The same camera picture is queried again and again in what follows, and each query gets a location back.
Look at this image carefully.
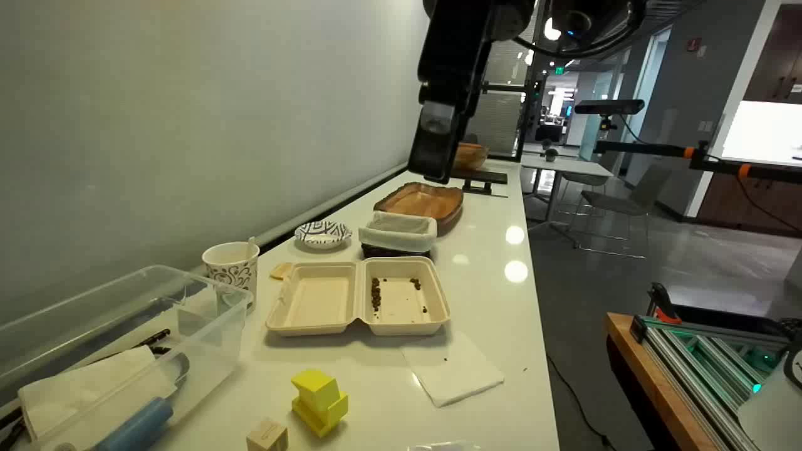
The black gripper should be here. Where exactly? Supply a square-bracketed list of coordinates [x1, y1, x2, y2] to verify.
[407, 0, 496, 184]

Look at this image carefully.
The beige clamshell takeaway pack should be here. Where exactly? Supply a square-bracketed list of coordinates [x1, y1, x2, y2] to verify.
[263, 253, 456, 341]

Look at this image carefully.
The patterned white paper cup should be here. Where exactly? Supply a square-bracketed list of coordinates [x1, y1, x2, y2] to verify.
[200, 237, 263, 308]

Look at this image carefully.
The wooden bowl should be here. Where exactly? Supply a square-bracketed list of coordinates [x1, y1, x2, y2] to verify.
[453, 140, 491, 169]

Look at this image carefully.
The brown wooden tray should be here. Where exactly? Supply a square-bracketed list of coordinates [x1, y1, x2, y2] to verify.
[371, 181, 467, 237]

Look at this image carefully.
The black flat stand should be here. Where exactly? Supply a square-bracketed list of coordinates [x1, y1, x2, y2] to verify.
[450, 162, 512, 197]

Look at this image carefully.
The white square bowl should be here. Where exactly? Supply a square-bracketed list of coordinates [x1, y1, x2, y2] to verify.
[357, 208, 442, 257]

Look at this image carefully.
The white background desk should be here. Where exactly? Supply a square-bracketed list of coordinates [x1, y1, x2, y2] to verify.
[521, 147, 616, 222]

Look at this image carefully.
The small patterned saucer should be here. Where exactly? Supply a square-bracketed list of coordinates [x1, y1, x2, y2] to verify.
[293, 217, 357, 254]

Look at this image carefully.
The black boom with orange clamps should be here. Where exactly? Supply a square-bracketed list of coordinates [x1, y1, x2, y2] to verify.
[594, 138, 802, 182]

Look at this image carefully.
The white paper napkin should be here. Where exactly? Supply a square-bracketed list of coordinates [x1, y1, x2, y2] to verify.
[401, 330, 507, 410]

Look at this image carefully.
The yellow stepped block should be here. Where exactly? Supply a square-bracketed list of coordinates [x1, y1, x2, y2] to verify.
[289, 368, 352, 441]

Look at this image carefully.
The small wooden cube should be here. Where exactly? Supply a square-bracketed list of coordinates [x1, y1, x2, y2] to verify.
[245, 416, 292, 451]

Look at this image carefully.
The wooden base table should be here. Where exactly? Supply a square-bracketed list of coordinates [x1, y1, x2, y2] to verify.
[605, 311, 729, 451]

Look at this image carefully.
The clear plastic storage bin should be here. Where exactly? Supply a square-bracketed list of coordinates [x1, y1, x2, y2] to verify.
[0, 262, 254, 451]

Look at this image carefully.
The white folded tissue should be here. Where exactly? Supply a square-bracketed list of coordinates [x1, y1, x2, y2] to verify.
[17, 342, 181, 444]

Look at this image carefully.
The black camera on stand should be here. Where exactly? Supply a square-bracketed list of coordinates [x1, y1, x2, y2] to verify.
[574, 97, 646, 159]

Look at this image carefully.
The black floor cable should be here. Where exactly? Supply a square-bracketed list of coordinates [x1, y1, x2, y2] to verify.
[547, 353, 622, 451]

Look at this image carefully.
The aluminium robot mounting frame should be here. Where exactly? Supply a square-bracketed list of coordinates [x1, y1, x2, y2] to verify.
[629, 282, 802, 451]

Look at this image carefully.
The blue handled tool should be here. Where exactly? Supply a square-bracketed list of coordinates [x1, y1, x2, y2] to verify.
[95, 353, 194, 451]

